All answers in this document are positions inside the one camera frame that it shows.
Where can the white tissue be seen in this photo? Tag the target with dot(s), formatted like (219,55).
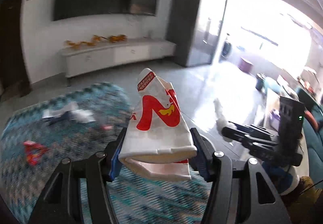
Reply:
(219,113)
(84,116)

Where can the red and clear wrapper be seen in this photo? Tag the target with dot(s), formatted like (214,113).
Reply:
(106,127)

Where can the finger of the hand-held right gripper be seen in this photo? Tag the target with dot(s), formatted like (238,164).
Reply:
(237,132)
(260,147)

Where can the red snack packet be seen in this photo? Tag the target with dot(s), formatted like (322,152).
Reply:
(34,153)

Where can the short golden dragon figurine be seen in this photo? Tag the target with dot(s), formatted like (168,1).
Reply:
(96,39)

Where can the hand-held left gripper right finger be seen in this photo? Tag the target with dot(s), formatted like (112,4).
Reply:
(201,167)

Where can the olive brown clothing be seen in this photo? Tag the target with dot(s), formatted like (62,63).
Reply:
(305,198)

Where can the teal sofa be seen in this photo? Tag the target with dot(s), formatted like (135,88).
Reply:
(315,148)

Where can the dark blue container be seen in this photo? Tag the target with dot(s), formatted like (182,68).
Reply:
(260,82)

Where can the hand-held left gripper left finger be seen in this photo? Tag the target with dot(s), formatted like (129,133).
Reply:
(114,163)

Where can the white paper scrap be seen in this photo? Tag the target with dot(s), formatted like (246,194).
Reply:
(54,113)

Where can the white television cabinet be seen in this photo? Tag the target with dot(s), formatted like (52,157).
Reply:
(113,56)

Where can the dark brown entrance door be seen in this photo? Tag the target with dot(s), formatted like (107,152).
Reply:
(12,50)

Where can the long golden dragon figurine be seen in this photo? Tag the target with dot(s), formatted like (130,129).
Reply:
(75,44)

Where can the silver washing machine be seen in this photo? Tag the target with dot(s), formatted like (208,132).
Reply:
(227,48)

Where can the silver double-door refrigerator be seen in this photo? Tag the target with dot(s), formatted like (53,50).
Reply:
(194,25)

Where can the white paper bag red print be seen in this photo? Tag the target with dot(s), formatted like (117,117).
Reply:
(156,125)

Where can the golden tiger figurine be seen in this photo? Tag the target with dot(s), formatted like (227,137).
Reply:
(117,38)

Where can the purple stool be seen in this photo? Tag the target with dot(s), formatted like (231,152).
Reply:
(246,64)

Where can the zigzag knitted blanket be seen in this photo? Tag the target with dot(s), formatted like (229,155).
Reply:
(63,138)

